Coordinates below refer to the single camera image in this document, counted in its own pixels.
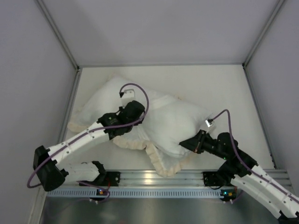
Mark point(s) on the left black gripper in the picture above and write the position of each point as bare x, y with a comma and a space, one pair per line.
136, 109

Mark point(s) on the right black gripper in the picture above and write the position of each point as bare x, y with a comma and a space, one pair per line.
198, 142

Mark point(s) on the white pillowcase with cream ruffle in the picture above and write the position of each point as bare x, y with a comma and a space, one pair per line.
106, 99

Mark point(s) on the white pillow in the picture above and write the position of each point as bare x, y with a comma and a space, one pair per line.
170, 121

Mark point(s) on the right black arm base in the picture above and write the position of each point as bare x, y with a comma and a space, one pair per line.
217, 179

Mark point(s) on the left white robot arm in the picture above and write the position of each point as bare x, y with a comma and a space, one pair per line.
48, 162

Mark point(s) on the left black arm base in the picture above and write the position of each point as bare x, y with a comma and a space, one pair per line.
110, 178

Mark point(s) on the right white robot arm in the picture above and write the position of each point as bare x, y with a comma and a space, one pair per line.
243, 172

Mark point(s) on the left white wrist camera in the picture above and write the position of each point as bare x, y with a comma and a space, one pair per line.
127, 96

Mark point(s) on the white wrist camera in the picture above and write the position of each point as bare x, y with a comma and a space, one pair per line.
127, 96
210, 124

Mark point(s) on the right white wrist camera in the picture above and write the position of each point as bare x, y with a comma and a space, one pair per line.
210, 124

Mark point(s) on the perforated grey cable duct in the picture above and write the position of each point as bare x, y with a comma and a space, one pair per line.
142, 193

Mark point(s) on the aluminium mounting rail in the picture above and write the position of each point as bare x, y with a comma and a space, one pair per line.
144, 178

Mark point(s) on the left aluminium frame post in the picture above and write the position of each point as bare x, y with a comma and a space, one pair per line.
53, 26

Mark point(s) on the aluminium frame post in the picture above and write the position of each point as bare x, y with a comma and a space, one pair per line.
53, 26
264, 30

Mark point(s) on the right aluminium frame post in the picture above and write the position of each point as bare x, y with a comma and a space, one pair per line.
264, 30

